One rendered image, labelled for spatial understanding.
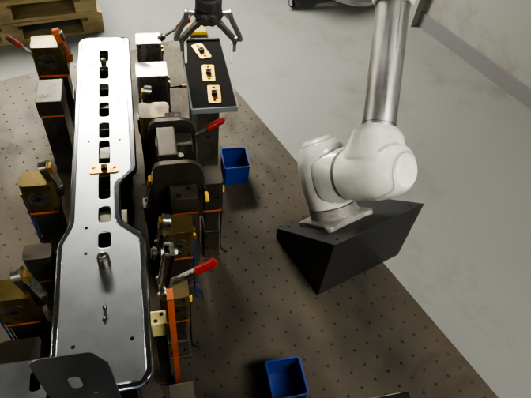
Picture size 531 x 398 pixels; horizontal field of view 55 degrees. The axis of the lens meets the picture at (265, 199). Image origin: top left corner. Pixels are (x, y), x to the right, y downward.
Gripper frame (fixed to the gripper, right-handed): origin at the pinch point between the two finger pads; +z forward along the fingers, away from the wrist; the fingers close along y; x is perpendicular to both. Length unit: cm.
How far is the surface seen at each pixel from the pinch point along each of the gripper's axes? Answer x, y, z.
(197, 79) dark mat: 3.0, 3.6, 5.8
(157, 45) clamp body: -32.1, 16.7, 16.6
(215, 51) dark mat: -11.9, -3.0, 5.8
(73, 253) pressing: 55, 37, 22
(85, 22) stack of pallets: -209, 76, 113
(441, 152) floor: -78, -151, 122
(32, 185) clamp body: 35, 50, 17
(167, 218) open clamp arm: 53, 13, 11
